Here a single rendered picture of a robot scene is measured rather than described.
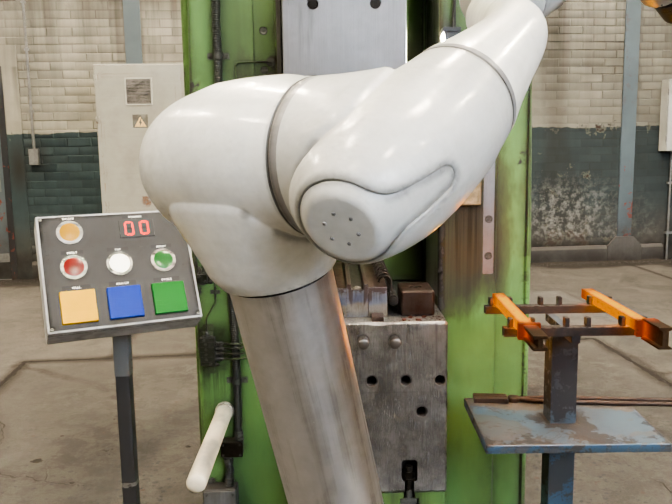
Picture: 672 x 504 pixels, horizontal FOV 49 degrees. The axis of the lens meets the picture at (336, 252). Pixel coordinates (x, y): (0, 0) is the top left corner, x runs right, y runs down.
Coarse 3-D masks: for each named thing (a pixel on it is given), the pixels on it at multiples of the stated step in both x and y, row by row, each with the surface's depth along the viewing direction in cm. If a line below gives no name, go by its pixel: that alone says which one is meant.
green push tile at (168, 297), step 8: (152, 288) 169; (160, 288) 170; (168, 288) 171; (176, 288) 171; (184, 288) 172; (160, 296) 169; (168, 296) 170; (176, 296) 171; (184, 296) 171; (160, 304) 168; (168, 304) 169; (176, 304) 170; (184, 304) 170; (160, 312) 168; (168, 312) 169; (176, 312) 170
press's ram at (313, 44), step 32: (288, 0) 176; (320, 0) 176; (352, 0) 176; (384, 0) 176; (288, 32) 177; (320, 32) 177; (352, 32) 177; (384, 32) 177; (288, 64) 178; (320, 64) 178; (352, 64) 178; (384, 64) 178
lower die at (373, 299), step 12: (336, 264) 223; (360, 264) 216; (336, 276) 203; (348, 276) 197; (372, 276) 201; (348, 288) 187; (372, 288) 187; (384, 288) 187; (348, 300) 187; (360, 300) 187; (372, 300) 187; (384, 300) 187; (348, 312) 187; (360, 312) 187; (372, 312) 188; (384, 312) 188
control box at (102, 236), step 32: (96, 224) 171; (128, 224) 174; (160, 224) 177; (64, 256) 165; (96, 256) 168; (128, 256) 171; (64, 288) 163; (96, 288) 165; (192, 288) 174; (128, 320) 165; (160, 320) 168; (192, 320) 173
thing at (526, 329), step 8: (496, 296) 180; (504, 296) 179; (496, 304) 178; (504, 304) 171; (512, 304) 171; (504, 312) 169; (512, 312) 163; (520, 312) 163; (520, 320) 156; (528, 320) 155; (520, 328) 150; (528, 328) 147; (536, 328) 147; (520, 336) 151; (528, 336) 149; (536, 336) 141; (544, 336) 141; (528, 344) 146; (536, 344) 143
